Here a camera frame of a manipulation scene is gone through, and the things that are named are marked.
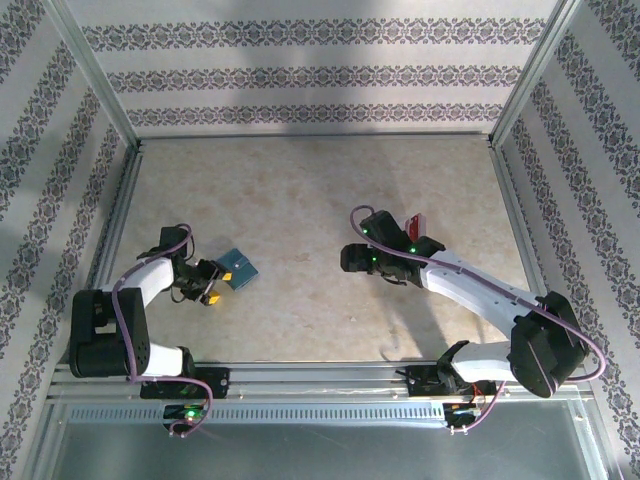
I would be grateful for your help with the teal card holder wallet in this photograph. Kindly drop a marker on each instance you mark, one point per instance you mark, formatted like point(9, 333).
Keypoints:
point(239, 270)

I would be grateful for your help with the clear acrylic card stand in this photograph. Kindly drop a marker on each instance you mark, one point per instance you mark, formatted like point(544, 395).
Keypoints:
point(404, 222)

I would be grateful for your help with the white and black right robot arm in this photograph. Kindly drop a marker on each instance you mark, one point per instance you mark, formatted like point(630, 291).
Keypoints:
point(465, 285)

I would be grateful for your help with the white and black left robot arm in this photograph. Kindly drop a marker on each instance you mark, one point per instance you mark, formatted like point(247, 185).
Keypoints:
point(150, 275)

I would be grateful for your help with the grey metal panel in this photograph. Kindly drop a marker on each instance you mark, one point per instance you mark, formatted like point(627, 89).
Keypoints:
point(320, 455)

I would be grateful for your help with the aluminium side rail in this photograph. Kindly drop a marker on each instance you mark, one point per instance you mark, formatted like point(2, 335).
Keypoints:
point(112, 250)
point(525, 250)

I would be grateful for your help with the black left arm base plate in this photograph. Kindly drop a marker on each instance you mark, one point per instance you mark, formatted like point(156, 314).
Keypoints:
point(220, 382)

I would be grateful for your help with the aluminium cross rail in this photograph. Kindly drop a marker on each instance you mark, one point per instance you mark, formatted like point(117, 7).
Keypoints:
point(320, 136)

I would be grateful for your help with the aluminium mounting rail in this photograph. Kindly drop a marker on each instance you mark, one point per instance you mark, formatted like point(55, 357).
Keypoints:
point(320, 380)

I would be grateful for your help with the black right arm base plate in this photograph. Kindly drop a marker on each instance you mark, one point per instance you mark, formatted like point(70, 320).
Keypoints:
point(420, 382)

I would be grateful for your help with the aluminium frame post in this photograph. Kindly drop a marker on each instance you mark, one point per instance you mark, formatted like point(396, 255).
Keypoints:
point(534, 65)
point(97, 65)

